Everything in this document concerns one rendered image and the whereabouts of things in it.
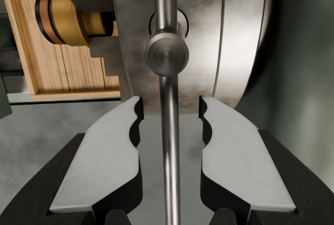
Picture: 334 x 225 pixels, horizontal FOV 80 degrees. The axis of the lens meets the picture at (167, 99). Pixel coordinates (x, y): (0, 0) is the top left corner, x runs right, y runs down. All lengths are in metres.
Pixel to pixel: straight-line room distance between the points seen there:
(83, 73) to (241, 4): 0.47
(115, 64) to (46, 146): 1.65
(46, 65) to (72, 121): 1.13
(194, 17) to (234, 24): 0.03
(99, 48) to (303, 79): 0.27
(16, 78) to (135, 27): 0.57
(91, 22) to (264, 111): 0.26
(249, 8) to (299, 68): 0.08
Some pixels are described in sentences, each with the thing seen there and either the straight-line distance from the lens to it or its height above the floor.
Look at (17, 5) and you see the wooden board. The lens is 0.66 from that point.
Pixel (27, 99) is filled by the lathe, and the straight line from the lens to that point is 1.14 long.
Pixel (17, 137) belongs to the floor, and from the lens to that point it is 2.03.
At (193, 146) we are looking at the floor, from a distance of 1.65.
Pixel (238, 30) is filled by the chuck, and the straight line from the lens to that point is 0.19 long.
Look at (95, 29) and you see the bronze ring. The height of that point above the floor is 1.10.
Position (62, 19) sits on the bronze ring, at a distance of 0.33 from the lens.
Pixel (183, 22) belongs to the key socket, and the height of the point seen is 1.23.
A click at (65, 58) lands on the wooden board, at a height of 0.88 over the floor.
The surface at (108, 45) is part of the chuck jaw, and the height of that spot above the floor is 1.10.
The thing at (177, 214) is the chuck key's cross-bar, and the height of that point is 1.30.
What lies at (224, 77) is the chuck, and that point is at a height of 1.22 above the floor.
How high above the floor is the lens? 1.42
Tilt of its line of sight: 72 degrees down
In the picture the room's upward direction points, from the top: 175 degrees counter-clockwise
